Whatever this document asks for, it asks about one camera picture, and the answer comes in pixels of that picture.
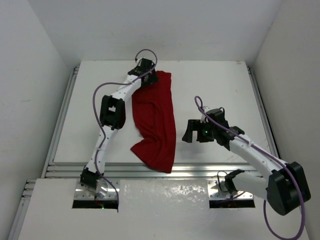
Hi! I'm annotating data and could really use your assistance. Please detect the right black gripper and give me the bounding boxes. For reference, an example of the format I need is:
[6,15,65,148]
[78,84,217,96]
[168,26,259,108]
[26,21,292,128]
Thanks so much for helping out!
[182,120,218,144]

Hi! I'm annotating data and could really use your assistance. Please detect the red t shirt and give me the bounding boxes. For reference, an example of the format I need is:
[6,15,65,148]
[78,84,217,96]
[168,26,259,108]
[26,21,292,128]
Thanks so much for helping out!
[130,71,177,174]

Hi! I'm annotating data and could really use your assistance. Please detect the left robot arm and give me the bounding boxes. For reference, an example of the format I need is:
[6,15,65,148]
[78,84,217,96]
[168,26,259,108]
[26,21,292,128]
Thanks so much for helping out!
[80,57,158,190]

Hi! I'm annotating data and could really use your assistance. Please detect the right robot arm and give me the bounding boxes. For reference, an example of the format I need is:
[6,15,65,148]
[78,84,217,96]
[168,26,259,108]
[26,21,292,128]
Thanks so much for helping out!
[182,107,311,216]

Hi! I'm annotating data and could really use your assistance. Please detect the white foam cover panel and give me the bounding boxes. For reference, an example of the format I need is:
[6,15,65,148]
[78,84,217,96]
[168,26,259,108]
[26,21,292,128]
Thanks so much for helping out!
[19,179,301,240]

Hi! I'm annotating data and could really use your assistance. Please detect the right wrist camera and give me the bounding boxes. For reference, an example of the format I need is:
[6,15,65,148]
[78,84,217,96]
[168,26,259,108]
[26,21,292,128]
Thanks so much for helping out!
[200,106,211,123]

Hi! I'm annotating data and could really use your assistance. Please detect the aluminium frame rail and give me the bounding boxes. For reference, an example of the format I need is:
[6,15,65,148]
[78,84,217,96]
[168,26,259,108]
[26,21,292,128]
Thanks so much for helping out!
[41,64,298,179]

